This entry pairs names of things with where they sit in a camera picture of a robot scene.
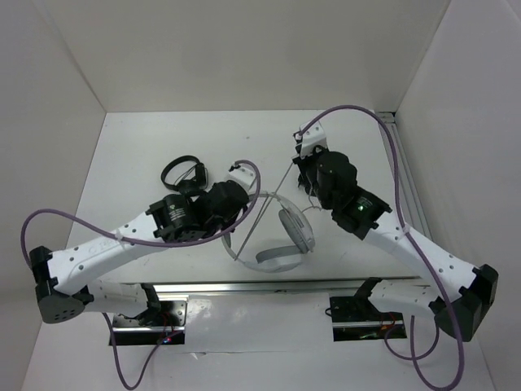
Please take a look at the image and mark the grey white headphones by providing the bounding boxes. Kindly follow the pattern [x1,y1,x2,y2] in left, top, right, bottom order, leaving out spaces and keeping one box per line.
[221,191,315,274]

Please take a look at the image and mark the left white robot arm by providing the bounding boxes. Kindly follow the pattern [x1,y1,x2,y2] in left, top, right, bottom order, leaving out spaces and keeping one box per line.
[29,180,250,325]

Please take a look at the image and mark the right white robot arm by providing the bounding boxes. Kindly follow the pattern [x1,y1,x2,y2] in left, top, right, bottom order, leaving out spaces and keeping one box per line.
[292,149,499,342]

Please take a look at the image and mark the left black headphones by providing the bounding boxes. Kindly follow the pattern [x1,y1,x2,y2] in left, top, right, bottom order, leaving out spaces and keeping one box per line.
[160,155,208,198]

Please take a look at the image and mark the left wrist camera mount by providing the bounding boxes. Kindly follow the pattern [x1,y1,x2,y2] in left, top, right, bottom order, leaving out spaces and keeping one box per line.
[225,162,256,191]

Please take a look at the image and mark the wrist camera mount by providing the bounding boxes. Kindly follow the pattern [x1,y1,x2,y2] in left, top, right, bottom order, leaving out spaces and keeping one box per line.
[225,162,256,191]
[292,122,328,159]

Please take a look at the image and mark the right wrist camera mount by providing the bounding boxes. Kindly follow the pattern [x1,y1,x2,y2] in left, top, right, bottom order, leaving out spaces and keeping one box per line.
[292,122,328,159]

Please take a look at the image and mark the aluminium mounting rail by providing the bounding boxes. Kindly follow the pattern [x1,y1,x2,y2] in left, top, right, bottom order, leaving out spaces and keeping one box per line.
[150,276,428,297]

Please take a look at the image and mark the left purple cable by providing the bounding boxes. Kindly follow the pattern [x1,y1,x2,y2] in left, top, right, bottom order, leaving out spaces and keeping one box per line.
[20,160,261,389]

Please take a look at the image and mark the purple cable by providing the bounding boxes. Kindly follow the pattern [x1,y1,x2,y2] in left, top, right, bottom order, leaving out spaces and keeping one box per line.
[20,160,261,389]
[295,104,465,390]

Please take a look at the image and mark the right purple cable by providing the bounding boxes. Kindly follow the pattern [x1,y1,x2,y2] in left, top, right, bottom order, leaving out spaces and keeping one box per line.
[295,104,465,390]

